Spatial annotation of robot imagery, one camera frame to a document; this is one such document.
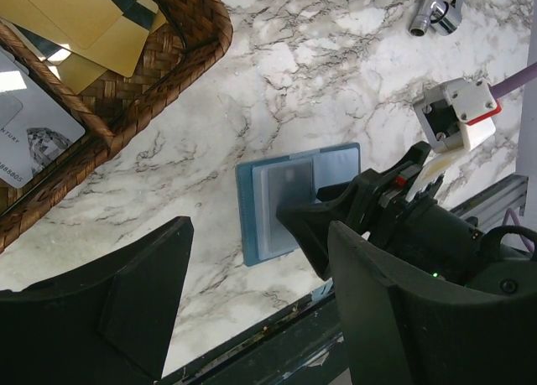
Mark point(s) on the gold card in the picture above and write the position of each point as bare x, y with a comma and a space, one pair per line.
118, 49
70, 24

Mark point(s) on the black mounting rail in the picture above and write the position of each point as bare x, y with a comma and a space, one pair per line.
300, 344

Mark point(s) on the blue leather card holder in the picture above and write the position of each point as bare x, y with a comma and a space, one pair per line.
265, 186

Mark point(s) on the metal tap handle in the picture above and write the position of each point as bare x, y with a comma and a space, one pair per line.
442, 16

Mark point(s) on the woven brown basket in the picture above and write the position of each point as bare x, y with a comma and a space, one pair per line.
195, 35

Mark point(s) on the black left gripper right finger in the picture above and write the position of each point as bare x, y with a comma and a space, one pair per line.
402, 325

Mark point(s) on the aluminium frame rail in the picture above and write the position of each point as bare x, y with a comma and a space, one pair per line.
489, 205

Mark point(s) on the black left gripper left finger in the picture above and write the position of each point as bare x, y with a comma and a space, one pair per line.
109, 321

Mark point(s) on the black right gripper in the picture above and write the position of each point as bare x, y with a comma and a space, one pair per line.
413, 228

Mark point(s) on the silver white card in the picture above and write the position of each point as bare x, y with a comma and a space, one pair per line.
35, 128

